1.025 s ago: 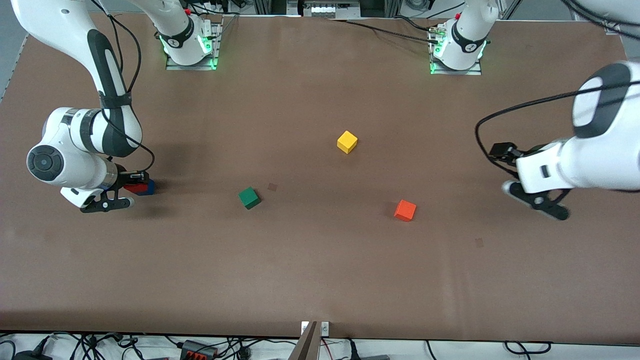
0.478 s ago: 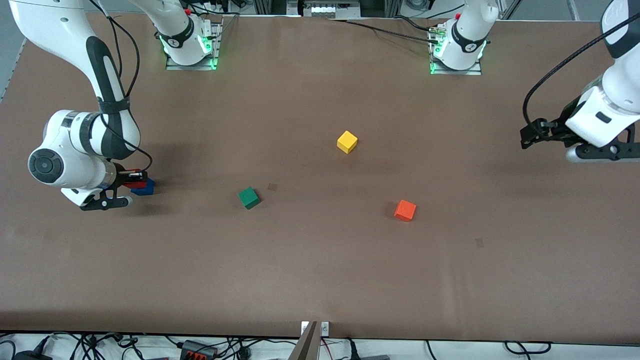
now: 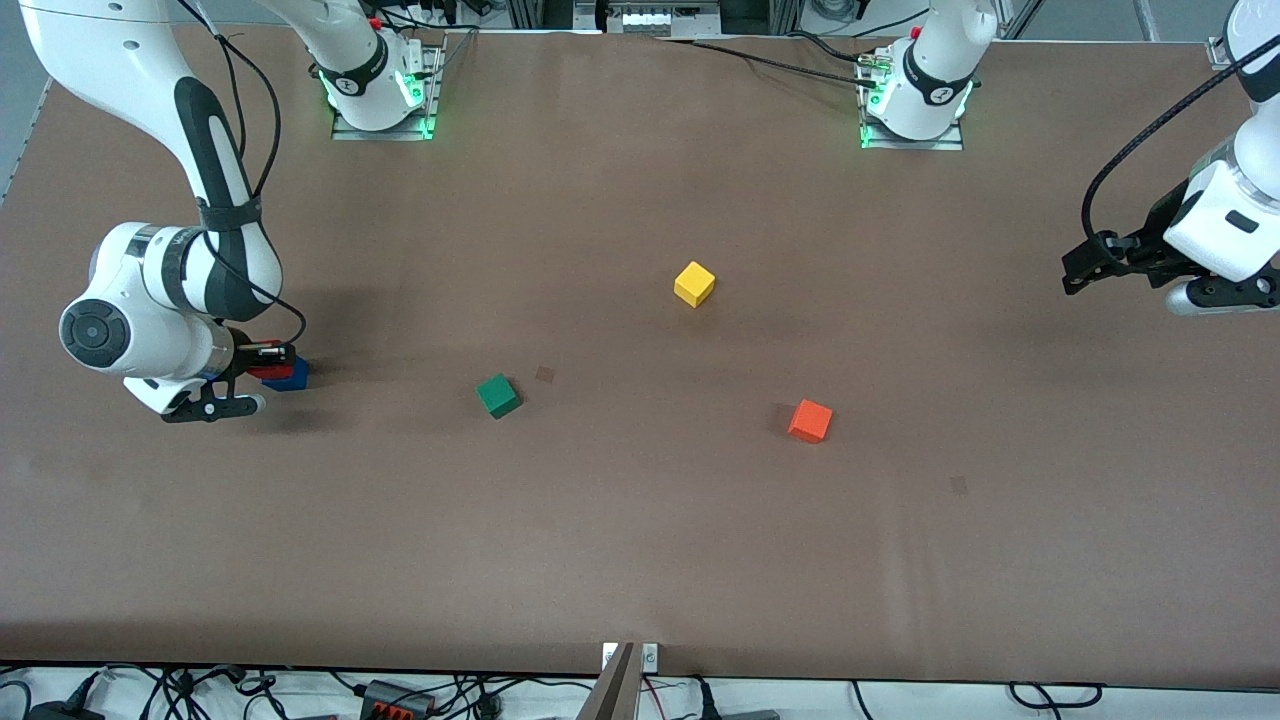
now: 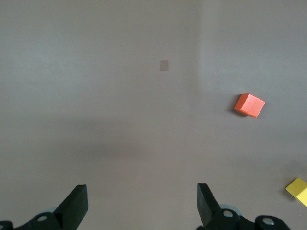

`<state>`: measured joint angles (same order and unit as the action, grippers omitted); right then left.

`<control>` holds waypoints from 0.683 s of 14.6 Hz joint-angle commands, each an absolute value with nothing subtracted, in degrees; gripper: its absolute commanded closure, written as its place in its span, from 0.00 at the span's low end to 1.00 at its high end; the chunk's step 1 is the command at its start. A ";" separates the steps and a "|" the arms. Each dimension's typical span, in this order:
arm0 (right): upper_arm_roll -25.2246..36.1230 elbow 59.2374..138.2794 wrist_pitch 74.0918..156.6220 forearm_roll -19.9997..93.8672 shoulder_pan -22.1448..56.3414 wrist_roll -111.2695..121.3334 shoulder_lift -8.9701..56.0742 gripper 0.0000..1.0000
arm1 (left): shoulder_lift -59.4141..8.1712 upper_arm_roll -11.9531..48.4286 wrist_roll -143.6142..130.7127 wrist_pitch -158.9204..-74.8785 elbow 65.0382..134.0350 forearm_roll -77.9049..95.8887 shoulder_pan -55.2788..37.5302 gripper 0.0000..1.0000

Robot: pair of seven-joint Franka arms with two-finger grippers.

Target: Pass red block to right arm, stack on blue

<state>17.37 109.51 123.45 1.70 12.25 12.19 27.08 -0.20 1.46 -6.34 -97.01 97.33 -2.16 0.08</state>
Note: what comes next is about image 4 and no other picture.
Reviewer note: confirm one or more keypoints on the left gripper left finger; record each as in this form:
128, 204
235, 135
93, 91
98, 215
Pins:
69, 210

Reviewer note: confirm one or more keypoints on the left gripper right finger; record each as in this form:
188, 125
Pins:
211, 213

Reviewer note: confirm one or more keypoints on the yellow wooden block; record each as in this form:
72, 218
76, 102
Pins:
298, 191

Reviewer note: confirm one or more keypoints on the orange wooden block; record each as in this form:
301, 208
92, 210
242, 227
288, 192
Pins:
251, 106

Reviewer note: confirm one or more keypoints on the brown table cover sheet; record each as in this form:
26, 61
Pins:
72, 72

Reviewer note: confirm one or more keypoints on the small square tape patch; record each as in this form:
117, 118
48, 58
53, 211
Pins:
164, 65

